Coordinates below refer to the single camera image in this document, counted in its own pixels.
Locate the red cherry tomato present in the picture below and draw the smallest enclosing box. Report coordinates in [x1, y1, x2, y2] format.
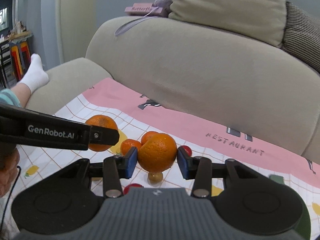
[181, 145, 193, 157]

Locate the brown kiwi fruit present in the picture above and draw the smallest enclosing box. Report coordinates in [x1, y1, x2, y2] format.
[148, 172, 163, 184]

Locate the small orange tangerine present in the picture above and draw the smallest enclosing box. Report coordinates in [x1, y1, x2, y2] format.
[140, 131, 158, 145]

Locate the large orange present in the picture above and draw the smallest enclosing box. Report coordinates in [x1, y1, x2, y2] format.
[138, 133, 177, 173]

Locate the green colander bowl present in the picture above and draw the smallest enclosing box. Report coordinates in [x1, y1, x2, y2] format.
[268, 174, 311, 240]

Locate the person left hand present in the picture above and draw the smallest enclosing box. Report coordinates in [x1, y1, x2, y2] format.
[1, 148, 20, 197]

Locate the striped teal trouser leg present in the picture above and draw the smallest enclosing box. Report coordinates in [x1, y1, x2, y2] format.
[0, 88, 22, 107]

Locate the pink checked picnic cloth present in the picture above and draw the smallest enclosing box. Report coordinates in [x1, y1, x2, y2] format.
[1, 78, 319, 239]

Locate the left foot white sock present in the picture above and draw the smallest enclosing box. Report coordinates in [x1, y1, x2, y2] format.
[19, 54, 49, 94]

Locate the red stool stack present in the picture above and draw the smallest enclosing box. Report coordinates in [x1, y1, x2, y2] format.
[10, 41, 31, 82]

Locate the beige fabric sofa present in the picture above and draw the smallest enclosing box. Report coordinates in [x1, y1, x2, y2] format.
[27, 0, 319, 163]

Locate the pink butterfly book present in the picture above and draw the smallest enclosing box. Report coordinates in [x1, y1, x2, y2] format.
[124, 3, 168, 17]

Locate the houndstooth patterned cushion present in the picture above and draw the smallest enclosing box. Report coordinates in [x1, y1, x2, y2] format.
[282, 1, 319, 72]

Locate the beige back cushion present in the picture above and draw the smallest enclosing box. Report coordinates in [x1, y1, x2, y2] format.
[169, 0, 286, 47]

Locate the black cable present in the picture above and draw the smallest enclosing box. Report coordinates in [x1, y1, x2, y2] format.
[0, 166, 22, 230]

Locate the grey ribbon strap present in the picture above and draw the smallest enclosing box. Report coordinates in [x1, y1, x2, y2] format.
[114, 6, 163, 37]

